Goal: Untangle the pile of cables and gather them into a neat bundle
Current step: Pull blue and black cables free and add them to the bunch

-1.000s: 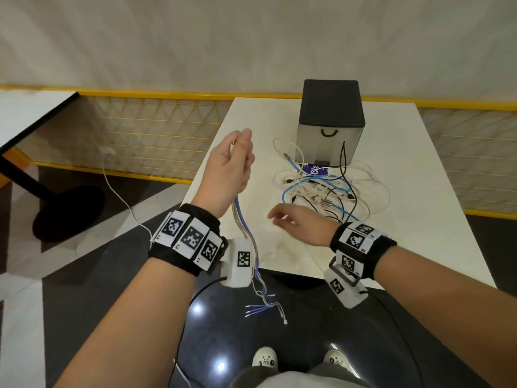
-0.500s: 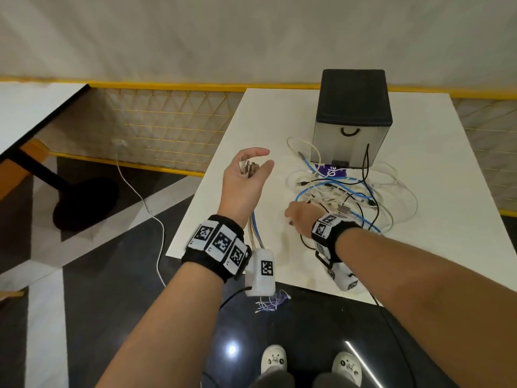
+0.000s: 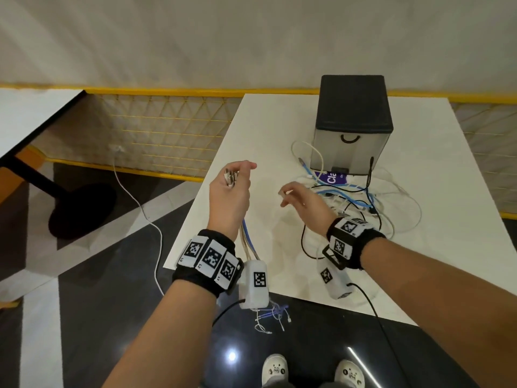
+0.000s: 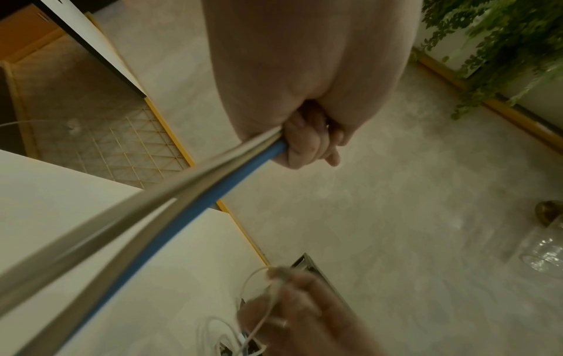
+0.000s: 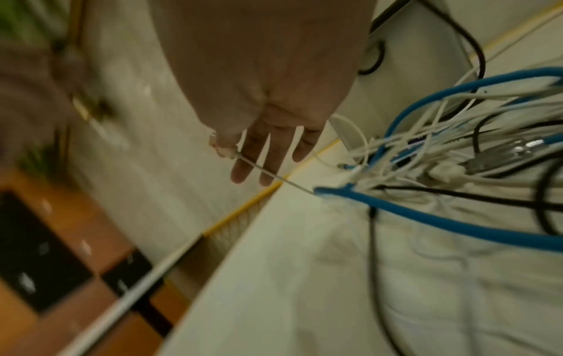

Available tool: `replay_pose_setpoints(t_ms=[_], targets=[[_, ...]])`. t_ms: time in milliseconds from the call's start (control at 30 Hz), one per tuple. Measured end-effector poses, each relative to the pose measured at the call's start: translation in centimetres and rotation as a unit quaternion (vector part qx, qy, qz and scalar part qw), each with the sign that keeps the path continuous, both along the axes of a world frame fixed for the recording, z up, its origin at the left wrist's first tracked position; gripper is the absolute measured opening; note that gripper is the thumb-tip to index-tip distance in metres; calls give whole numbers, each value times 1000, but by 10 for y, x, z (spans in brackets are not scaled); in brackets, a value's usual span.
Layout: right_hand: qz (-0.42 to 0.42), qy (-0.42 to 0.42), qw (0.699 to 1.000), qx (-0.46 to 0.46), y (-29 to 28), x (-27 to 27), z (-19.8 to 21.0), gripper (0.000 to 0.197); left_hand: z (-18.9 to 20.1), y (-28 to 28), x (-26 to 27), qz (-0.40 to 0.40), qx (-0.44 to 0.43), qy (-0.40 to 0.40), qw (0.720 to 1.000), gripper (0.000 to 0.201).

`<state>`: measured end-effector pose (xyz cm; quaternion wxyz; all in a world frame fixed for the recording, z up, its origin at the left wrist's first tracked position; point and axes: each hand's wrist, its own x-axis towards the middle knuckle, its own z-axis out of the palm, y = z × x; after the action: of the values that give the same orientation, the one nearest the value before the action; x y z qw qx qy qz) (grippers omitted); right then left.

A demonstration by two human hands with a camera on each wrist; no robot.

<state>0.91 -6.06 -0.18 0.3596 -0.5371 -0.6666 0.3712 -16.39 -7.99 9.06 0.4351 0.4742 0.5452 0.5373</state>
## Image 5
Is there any yellow mesh fence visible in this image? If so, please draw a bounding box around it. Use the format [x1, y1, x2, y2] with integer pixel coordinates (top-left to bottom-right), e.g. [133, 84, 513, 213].
[201, 1, 563, 270]

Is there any white side table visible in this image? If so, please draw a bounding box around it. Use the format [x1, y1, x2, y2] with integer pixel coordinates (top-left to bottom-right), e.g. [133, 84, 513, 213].
[55, 234, 208, 356]

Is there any black-topped grey drawer box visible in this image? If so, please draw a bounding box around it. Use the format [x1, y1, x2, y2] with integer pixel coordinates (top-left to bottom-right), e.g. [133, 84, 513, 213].
[334, 0, 476, 156]

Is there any person's left hand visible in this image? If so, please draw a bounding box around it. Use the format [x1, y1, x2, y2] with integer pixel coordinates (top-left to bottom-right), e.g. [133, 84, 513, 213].
[0, 38, 111, 166]

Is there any pile of cables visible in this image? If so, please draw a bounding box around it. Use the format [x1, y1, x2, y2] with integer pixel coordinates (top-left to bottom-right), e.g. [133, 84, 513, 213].
[313, 0, 563, 356]

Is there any person's right hand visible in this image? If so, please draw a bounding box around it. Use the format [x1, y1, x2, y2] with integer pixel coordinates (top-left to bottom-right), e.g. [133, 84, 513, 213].
[148, 0, 380, 187]

